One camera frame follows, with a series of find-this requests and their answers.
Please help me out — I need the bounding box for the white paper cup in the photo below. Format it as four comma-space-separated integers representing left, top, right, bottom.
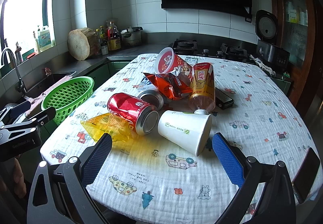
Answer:
158, 110, 212, 156

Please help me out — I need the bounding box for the red gold drink bottle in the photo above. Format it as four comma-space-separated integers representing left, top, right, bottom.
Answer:
188, 62, 216, 115

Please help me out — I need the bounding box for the yellow plastic wrapper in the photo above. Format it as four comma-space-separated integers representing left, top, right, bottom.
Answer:
81, 113, 138, 142

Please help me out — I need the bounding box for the red crushed cola can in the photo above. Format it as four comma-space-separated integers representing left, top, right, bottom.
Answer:
107, 92, 159, 135

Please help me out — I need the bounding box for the orange Ovaltine snack bag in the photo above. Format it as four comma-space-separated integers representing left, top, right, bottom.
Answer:
144, 73, 193, 101

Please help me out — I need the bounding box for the blue white milk can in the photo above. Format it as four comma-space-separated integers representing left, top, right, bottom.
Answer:
137, 76, 166, 110

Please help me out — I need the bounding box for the red printed plastic cup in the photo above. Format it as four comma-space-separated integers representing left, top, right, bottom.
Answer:
154, 47, 192, 81

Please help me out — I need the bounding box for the steel kitchen faucet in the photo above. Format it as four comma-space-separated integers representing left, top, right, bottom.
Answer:
0, 48, 27, 94

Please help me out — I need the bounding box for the person's left hand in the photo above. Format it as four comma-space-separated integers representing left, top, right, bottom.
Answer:
13, 158, 26, 198

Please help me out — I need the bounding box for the green plastic basket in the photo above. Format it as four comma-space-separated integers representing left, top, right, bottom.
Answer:
41, 76, 95, 126

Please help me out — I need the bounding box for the black rectangular box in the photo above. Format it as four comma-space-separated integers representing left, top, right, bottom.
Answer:
215, 88, 234, 110

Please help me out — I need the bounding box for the black smartphone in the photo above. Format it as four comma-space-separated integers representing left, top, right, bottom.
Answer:
292, 148, 320, 204

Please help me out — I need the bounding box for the dish soap bottle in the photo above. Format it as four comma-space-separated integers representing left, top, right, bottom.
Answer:
37, 25, 52, 52

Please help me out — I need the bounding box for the round wooden chopping block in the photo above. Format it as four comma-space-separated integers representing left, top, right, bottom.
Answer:
67, 27, 100, 61

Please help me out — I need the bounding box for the white cartoon print tablecloth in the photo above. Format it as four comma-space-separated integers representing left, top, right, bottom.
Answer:
41, 54, 315, 223

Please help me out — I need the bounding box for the dark sauce bottle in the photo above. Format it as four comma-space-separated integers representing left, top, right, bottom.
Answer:
99, 26, 108, 55

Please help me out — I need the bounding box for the cooking oil bottle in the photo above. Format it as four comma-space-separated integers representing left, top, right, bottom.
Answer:
107, 21, 121, 51

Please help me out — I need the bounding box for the steel cooking pot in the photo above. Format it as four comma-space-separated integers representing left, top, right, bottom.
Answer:
121, 27, 143, 48

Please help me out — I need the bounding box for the black gas stove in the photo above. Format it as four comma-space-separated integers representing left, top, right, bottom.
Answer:
171, 39, 250, 62

